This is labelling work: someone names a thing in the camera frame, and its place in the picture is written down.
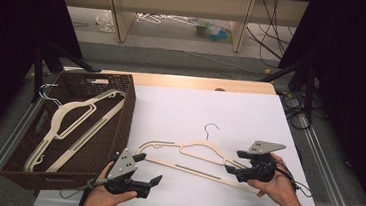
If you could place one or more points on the white hangers on floor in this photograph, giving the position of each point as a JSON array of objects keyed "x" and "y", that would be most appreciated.
[{"x": 148, "y": 18}]

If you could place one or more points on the light wooden desk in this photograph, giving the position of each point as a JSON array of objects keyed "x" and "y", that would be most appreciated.
[{"x": 179, "y": 2}]

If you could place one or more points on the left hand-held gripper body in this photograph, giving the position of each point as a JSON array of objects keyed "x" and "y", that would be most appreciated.
[{"x": 124, "y": 166}]

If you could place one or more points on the cream wooden clothes hanger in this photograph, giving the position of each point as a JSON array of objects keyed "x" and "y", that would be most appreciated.
[
  {"x": 80, "y": 142},
  {"x": 41, "y": 147},
  {"x": 201, "y": 143}
]

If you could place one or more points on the colourful plastic toys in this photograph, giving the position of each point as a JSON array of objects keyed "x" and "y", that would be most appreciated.
[{"x": 215, "y": 32}]

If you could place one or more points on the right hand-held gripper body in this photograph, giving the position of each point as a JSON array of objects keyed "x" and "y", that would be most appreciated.
[{"x": 260, "y": 170}]

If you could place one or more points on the person's right hand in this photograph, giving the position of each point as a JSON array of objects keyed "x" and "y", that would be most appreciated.
[{"x": 280, "y": 188}]

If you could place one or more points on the brown wicker basket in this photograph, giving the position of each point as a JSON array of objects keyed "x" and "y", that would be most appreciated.
[{"x": 116, "y": 134}]

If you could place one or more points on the black tripod stand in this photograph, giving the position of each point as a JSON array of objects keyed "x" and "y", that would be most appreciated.
[
  {"x": 308, "y": 84},
  {"x": 46, "y": 57}
]

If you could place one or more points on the person's left hand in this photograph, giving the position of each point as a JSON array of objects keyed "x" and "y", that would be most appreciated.
[{"x": 102, "y": 201}]

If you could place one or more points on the clear plastic bag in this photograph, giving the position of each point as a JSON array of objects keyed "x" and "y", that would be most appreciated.
[{"x": 106, "y": 22}]

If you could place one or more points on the black curtain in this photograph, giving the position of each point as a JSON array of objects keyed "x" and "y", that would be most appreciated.
[
  {"x": 357, "y": 81},
  {"x": 9, "y": 34}
]

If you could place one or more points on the light wooden table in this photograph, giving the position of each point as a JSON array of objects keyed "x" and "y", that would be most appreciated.
[{"x": 189, "y": 82}]

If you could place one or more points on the aluminium frame rail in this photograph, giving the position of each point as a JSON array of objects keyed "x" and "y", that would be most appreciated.
[
  {"x": 6, "y": 147},
  {"x": 325, "y": 172}
]

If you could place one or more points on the white paper sheet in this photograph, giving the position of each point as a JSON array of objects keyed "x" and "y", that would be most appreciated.
[{"x": 186, "y": 116}]

